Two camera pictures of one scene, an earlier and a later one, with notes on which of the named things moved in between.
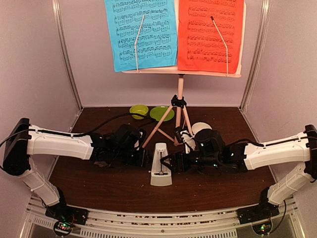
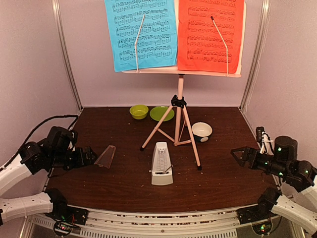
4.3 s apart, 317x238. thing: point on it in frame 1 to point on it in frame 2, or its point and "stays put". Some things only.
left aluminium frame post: (56, 6) stays put
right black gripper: (175, 157) to (247, 151)
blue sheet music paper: (143, 33) stays put
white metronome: (161, 175) stays put
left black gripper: (141, 161) to (80, 161)
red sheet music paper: (210, 33) stays put
